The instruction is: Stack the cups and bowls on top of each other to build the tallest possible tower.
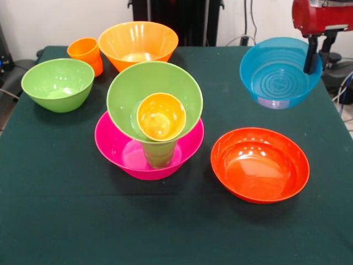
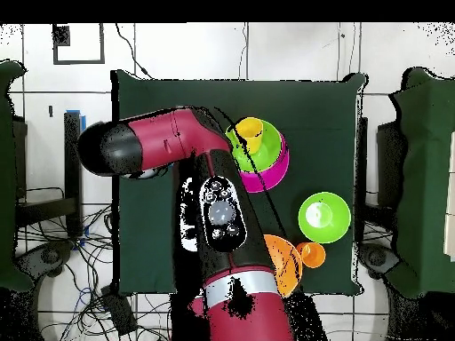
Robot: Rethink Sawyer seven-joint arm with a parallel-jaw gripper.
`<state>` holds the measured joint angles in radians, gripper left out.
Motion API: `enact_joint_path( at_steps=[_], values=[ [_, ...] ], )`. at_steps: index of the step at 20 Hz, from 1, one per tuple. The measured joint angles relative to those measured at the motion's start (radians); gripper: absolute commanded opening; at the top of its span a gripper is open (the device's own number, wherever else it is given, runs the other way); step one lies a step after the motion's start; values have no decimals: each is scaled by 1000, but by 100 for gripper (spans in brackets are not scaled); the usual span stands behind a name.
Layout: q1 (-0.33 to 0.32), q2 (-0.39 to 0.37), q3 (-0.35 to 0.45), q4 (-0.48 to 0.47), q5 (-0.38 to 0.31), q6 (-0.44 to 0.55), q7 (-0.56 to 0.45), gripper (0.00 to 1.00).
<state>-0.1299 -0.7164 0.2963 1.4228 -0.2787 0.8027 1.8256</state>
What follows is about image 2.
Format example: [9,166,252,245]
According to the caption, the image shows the pink plastic bowl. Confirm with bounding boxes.
[239,132,291,194]

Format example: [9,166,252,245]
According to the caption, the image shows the large green plastic bowl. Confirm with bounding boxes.
[297,191,352,245]
[225,119,283,174]

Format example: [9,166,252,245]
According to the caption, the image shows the yellow plastic cup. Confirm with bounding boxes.
[232,116,265,155]

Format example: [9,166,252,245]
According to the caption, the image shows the large orange plastic bowl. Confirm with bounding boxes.
[263,234,304,298]

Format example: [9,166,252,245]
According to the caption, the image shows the orange plastic cup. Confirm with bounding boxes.
[296,242,327,269]

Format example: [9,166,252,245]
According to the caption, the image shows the dark green table cloth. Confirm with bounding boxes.
[110,68,369,296]

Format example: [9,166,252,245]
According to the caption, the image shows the black metal stand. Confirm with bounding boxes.
[13,110,86,238]
[355,115,370,246]

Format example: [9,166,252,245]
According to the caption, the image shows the black chair base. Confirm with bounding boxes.
[15,239,77,285]

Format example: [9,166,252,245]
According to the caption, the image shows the green cloth side table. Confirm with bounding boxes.
[0,59,35,293]
[387,66,455,300]

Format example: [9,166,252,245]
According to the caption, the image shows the white box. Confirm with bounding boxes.
[443,131,455,263]

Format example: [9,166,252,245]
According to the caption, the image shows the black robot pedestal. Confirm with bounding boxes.
[283,292,328,341]

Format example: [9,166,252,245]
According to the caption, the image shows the black square floor frame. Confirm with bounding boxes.
[52,22,106,66]

